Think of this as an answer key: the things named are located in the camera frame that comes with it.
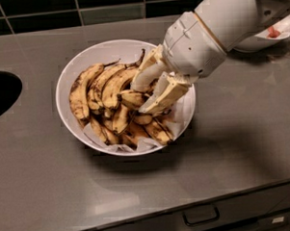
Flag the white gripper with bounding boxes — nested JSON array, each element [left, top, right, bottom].
[[130, 12, 226, 115]]

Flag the dark-spotted banana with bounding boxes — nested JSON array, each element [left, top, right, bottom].
[[118, 79, 157, 111]]

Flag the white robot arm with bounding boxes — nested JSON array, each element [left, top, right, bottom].
[[131, 0, 290, 114]]

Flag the white bowl with bananas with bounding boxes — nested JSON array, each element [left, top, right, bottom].
[[53, 36, 199, 160]]

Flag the bottom right banana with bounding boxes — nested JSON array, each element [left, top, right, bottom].
[[144, 119, 173, 145]]

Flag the long middle spotted banana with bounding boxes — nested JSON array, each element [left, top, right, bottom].
[[112, 104, 132, 135]]

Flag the bottom middle banana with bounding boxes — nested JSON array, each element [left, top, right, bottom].
[[120, 122, 148, 148]]

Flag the bottom left banana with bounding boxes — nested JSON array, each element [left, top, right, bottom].
[[90, 116, 119, 145]]

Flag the leftmost spotted banana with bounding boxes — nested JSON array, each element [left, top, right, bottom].
[[69, 61, 117, 127]]

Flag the white bowl top right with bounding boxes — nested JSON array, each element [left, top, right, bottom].
[[230, 11, 290, 54]]

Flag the crumpled white paper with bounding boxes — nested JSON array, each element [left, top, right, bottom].
[[257, 14, 290, 40]]

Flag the grey drawer front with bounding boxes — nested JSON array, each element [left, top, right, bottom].
[[94, 184, 290, 231]]

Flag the dark round sink hole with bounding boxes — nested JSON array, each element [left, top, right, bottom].
[[0, 70, 22, 116]]

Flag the black drawer handle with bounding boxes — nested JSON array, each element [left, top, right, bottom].
[[182, 204, 220, 226]]

